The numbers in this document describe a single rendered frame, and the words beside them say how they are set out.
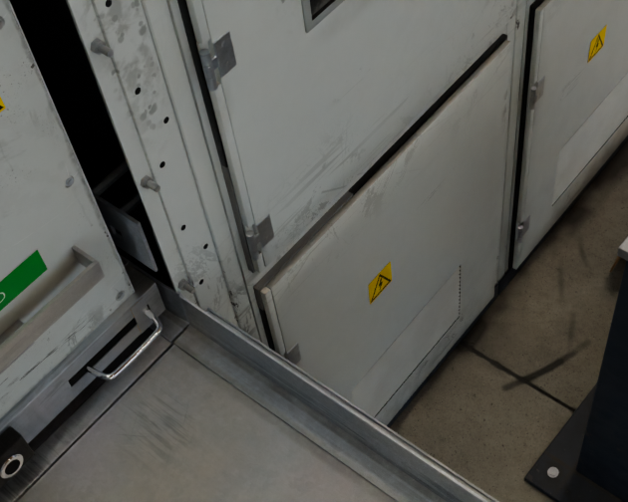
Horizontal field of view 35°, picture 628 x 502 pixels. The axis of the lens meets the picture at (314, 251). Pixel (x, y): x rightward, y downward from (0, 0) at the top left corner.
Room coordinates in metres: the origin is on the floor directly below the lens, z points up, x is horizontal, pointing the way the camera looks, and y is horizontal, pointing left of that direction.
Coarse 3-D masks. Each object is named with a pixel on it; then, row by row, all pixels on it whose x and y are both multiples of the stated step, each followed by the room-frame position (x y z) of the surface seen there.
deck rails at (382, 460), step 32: (192, 320) 0.72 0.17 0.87; (192, 352) 0.69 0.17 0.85; (224, 352) 0.68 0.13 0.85; (256, 352) 0.64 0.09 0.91; (256, 384) 0.63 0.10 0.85; (288, 384) 0.61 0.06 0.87; (288, 416) 0.58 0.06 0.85; (320, 416) 0.57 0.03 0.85; (352, 416) 0.53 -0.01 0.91; (352, 448) 0.52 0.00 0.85; (384, 448) 0.50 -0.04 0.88; (384, 480) 0.48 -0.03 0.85; (416, 480) 0.47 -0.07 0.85; (448, 480) 0.44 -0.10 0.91
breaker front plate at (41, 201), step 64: (0, 0) 0.74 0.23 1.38; (0, 64) 0.72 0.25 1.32; (0, 128) 0.70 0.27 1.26; (0, 192) 0.68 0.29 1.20; (64, 192) 0.72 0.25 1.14; (0, 256) 0.66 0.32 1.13; (64, 256) 0.70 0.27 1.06; (0, 320) 0.64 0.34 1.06; (64, 320) 0.68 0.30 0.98; (0, 384) 0.61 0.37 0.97
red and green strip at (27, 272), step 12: (36, 252) 0.69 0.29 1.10; (24, 264) 0.67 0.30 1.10; (36, 264) 0.68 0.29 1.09; (12, 276) 0.66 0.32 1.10; (24, 276) 0.67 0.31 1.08; (36, 276) 0.68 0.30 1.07; (0, 288) 0.65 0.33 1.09; (12, 288) 0.66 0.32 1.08; (24, 288) 0.66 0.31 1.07; (0, 300) 0.65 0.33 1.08
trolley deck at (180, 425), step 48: (144, 384) 0.66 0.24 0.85; (192, 384) 0.65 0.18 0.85; (96, 432) 0.60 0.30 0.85; (144, 432) 0.59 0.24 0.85; (192, 432) 0.58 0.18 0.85; (240, 432) 0.57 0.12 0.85; (288, 432) 0.56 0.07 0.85; (48, 480) 0.55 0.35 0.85; (96, 480) 0.54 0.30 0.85; (144, 480) 0.53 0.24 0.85; (192, 480) 0.52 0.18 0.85; (240, 480) 0.51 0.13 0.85; (288, 480) 0.50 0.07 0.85; (336, 480) 0.49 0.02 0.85
